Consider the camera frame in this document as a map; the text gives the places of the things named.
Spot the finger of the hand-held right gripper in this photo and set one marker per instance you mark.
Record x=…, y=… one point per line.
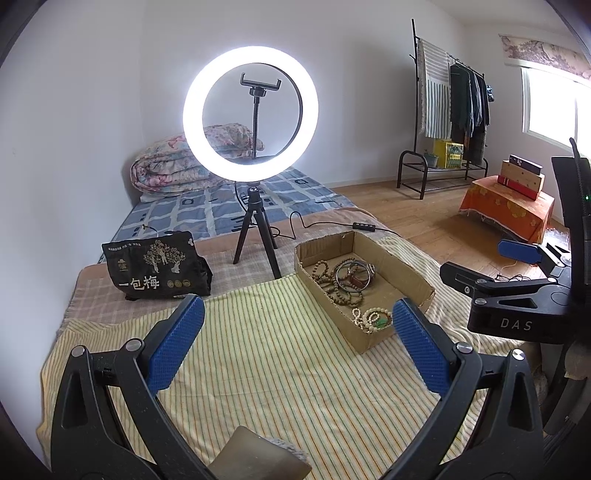
x=461, y=278
x=519, y=251

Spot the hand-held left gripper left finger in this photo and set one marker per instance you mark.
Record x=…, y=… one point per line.
x=178, y=341

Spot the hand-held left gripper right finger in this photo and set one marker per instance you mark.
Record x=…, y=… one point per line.
x=422, y=346

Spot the cardboard box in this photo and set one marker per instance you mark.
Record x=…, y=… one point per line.
x=332, y=318

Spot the thin metal bangle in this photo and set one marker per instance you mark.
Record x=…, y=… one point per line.
x=338, y=277

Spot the orange cloth covered table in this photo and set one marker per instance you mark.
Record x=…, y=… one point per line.
x=503, y=207

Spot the black printed snack bag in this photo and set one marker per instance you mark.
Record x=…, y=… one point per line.
x=152, y=263

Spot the dark flat box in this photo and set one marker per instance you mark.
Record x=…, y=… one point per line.
x=526, y=164

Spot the yellow green striped cloth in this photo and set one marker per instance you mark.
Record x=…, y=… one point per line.
x=277, y=350

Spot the yellow crate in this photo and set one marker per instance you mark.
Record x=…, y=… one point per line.
x=448, y=154

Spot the small plant pot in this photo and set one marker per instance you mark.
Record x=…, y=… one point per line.
x=431, y=160

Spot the window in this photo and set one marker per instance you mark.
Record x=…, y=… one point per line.
x=558, y=110

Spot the blue patterned bedsheet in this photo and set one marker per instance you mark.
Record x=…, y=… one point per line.
x=203, y=212

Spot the grey cardboard piece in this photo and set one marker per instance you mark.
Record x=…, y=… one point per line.
x=249, y=457

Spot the dark hanging clothes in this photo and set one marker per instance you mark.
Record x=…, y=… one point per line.
x=466, y=110

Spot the black tripod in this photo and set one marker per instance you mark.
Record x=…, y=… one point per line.
x=254, y=203

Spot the black metal clothes rack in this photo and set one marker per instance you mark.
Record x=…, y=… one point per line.
x=416, y=115

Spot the folded floral quilt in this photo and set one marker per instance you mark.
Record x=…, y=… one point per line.
x=161, y=166

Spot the striped hanging towel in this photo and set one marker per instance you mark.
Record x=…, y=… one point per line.
x=436, y=92

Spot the floral window valance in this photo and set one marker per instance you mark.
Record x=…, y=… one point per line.
x=545, y=53

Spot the black phone holder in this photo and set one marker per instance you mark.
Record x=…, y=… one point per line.
x=258, y=92

